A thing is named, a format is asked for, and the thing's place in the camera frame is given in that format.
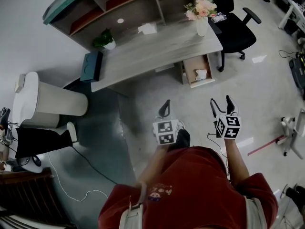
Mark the white tissue pack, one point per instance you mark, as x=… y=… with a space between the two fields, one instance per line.
x=147 y=28

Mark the wooden desk drawer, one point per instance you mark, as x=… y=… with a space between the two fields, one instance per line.
x=193 y=65

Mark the brown slatted wooden panel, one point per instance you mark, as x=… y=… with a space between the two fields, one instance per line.
x=28 y=194

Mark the black yellow vacuum cleaner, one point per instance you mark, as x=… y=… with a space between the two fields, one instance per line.
x=297 y=68

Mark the grey wooden desk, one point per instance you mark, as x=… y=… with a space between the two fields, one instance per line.
x=155 y=56

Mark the person's white shoe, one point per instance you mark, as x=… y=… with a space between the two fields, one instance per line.
x=181 y=125

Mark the teal folder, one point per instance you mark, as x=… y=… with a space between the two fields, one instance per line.
x=62 y=6

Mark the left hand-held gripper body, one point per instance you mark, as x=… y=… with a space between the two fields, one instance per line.
x=165 y=132

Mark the row of white office desks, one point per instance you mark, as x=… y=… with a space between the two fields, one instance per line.
x=289 y=11

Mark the black office chair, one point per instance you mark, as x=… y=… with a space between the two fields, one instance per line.
x=236 y=37

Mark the person's left forearm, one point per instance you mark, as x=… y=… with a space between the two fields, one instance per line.
x=152 y=166

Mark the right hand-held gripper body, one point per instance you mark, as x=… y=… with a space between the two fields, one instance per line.
x=228 y=128

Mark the white round hole cover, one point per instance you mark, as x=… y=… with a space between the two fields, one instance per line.
x=120 y=21

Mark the small beige box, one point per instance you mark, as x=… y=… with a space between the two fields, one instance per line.
x=19 y=83

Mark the pink flower bouquet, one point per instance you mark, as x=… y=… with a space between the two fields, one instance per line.
x=201 y=7

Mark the small patterned pouch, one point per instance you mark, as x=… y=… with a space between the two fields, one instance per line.
x=218 y=18

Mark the black trash bin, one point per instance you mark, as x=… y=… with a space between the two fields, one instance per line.
x=291 y=27

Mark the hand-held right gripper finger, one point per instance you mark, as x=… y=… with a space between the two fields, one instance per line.
x=216 y=110
x=231 y=107

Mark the person's right forearm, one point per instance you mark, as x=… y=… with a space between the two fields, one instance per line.
x=236 y=161

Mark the dark teal box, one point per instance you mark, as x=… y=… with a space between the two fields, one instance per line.
x=90 y=65

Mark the white office chair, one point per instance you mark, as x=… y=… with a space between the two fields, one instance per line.
x=297 y=130

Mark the person's red shirt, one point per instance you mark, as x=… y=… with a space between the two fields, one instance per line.
x=190 y=187

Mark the white item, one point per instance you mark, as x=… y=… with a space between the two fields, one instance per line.
x=200 y=74

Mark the small green potted plant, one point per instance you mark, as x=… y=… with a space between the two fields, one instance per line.
x=104 y=40

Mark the white ribbed vase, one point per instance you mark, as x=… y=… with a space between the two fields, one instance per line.
x=202 y=27

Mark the person's black trouser leg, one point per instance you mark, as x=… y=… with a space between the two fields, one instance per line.
x=179 y=139

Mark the grey wooden hutch shelf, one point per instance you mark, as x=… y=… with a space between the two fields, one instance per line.
x=143 y=8

